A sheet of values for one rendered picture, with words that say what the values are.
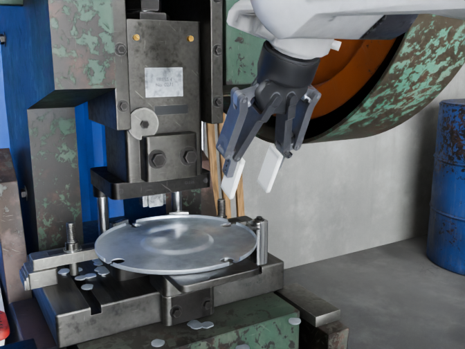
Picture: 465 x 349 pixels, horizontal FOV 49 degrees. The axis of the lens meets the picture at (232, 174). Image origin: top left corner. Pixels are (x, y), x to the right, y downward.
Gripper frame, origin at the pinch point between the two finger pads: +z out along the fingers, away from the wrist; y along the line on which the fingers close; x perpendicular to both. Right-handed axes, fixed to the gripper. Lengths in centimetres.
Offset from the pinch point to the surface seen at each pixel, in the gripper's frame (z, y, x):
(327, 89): -2.0, 29.6, 19.4
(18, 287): 52, -26, 31
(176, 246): 20.1, -5.4, 6.1
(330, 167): 101, 148, 106
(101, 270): 34.3, -14.1, 16.3
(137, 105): 2.6, -8.3, 24.3
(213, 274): 15.3, -5.0, -4.8
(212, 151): 74, 62, 97
